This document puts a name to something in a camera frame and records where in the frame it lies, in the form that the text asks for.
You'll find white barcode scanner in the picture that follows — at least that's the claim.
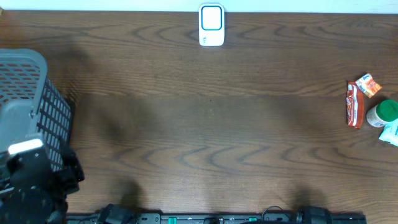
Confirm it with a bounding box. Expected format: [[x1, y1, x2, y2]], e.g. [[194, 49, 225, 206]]
[[198, 3, 225, 47]]

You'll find white wet wipes pack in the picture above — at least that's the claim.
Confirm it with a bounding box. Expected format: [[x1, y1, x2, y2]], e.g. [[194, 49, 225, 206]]
[[379, 119, 398, 146]]

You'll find green lid jar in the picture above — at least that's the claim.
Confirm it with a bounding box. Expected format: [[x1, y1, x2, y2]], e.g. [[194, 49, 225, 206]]
[[366, 100, 397, 128]]

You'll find orange chocolate bar wrapper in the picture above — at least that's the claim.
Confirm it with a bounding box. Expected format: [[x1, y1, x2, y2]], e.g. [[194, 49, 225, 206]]
[[346, 81, 364, 129]]

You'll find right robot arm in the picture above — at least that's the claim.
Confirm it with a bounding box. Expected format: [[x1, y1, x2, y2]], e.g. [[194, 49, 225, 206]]
[[294, 206, 332, 224]]

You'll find orange snack box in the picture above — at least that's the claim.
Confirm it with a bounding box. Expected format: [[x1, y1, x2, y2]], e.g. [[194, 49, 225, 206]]
[[355, 73, 382, 98]]

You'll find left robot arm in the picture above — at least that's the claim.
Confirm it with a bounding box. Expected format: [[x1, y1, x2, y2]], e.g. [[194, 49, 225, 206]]
[[1, 139, 85, 224]]

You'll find grey plastic basket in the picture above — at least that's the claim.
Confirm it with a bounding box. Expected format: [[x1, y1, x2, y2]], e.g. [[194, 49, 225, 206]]
[[1, 49, 73, 172]]

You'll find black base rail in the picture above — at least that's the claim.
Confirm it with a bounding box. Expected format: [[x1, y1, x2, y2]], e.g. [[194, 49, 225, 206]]
[[67, 212, 368, 224]]

